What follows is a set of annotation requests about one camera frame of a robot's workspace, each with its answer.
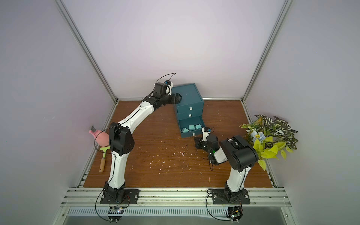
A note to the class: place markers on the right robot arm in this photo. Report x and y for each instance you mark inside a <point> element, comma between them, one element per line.
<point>240,155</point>

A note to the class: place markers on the electronics board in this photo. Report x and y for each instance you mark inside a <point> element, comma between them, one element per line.
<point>235,213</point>
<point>115,214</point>

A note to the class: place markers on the artificial green plant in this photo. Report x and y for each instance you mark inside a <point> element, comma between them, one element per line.
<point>270,137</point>

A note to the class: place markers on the teal bottom drawer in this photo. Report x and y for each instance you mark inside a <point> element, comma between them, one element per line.
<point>191,121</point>

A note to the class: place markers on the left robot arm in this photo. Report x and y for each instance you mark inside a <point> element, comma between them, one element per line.
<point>122,142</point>

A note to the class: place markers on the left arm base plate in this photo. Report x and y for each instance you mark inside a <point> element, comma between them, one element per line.
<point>129,197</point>

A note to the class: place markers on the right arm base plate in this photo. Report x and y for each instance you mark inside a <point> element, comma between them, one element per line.
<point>223,196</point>

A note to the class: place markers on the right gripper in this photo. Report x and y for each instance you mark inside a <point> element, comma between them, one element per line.
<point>201,142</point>

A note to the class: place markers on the left electronics board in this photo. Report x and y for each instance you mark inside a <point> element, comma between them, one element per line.
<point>115,214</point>

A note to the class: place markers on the teal three-drawer cabinet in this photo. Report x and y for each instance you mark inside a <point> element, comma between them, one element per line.
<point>189,92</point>

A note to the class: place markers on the aluminium front rail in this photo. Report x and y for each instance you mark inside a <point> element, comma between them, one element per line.
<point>176,197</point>

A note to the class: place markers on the teal plug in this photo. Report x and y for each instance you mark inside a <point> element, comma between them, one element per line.
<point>198,126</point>
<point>191,127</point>
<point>184,130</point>

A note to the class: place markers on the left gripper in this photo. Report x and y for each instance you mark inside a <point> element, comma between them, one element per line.
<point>177,100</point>

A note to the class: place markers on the right electronics board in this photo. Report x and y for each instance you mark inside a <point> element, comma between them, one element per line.
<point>235,213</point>

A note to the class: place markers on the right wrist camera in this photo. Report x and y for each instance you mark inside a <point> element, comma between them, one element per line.
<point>206,131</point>

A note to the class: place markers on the teal top drawer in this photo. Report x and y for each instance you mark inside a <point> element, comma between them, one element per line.
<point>187,107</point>

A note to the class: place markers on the green wooden-handled tool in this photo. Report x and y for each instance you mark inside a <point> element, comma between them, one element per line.
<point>103,160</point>

